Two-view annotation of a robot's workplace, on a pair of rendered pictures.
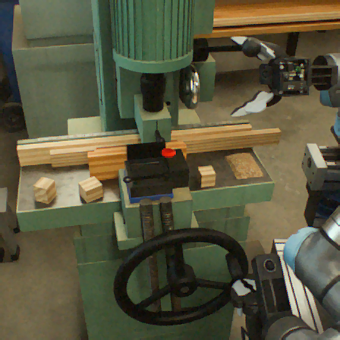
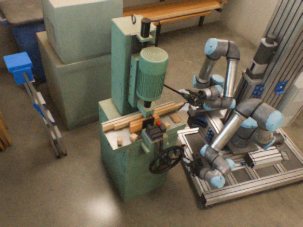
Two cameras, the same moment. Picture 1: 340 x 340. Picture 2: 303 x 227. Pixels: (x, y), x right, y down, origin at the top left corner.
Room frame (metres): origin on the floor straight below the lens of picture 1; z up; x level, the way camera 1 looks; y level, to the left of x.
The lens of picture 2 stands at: (-0.31, 0.53, 2.34)
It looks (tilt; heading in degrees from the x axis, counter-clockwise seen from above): 45 degrees down; 337
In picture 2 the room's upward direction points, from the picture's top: 9 degrees clockwise
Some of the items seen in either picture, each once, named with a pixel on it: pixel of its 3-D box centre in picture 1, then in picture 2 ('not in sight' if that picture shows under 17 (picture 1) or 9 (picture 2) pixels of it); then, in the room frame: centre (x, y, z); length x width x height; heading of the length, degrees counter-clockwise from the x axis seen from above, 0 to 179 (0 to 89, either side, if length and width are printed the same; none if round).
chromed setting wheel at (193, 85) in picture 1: (190, 87); not in sight; (1.10, -0.06, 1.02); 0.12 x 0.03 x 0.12; 13
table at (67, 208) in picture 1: (147, 191); (147, 132); (0.84, 0.05, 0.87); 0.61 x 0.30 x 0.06; 103
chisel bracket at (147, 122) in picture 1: (152, 120); (145, 108); (0.97, 0.04, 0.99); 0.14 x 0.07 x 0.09; 13
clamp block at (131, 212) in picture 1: (154, 199); (154, 137); (0.75, 0.03, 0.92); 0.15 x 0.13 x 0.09; 103
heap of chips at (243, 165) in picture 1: (243, 162); (175, 117); (0.91, -0.19, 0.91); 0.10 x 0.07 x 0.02; 13
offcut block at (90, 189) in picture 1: (90, 189); (133, 137); (0.78, 0.17, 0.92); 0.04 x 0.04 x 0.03; 37
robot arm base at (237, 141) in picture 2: not in sight; (241, 136); (0.66, -0.65, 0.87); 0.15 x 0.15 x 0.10
